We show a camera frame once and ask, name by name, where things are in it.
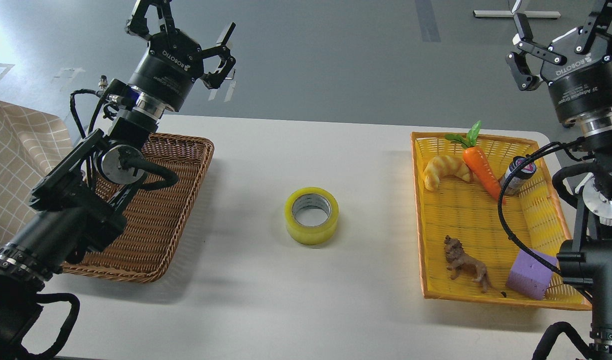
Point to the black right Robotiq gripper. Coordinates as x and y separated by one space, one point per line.
578 68

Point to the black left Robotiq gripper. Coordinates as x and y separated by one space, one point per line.
167 69

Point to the yellow tape roll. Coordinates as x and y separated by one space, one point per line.
311 216

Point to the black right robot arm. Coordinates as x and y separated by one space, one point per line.
585 260

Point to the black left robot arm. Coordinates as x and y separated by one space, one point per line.
80 203

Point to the orange toy carrot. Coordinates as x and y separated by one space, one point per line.
476 160

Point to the small dark jar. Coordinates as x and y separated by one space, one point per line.
517 182

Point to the brown wicker basket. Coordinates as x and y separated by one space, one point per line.
155 219

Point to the toy croissant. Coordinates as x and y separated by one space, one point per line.
442 166

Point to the beige checkered cloth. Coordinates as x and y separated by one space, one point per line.
32 143

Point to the yellow plastic basket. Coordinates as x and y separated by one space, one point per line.
465 210

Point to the purple foam cube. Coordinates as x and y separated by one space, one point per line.
529 277

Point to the brown toy lion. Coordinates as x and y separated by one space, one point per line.
458 260

